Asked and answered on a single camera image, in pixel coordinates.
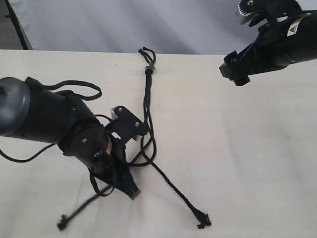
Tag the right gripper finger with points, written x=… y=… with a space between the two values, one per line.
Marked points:
x=241 y=81
x=236 y=66

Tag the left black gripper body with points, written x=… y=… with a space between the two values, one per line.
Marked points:
x=105 y=157

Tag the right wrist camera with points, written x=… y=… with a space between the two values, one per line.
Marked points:
x=256 y=11

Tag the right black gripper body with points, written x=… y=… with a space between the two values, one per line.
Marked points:
x=293 y=40

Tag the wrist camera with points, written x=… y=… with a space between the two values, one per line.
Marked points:
x=256 y=11
x=126 y=125

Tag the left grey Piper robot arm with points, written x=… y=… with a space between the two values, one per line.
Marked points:
x=32 y=111

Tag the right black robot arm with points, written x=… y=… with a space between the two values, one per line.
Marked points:
x=278 y=45

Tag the black stand pole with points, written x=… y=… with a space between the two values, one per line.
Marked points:
x=14 y=20

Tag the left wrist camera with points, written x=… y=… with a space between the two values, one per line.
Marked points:
x=126 y=125

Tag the grey cable clamp band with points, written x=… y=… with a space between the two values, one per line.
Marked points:
x=150 y=69

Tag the grey backdrop cloth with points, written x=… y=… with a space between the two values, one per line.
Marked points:
x=124 y=26

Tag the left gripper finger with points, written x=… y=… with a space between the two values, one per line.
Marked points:
x=125 y=183

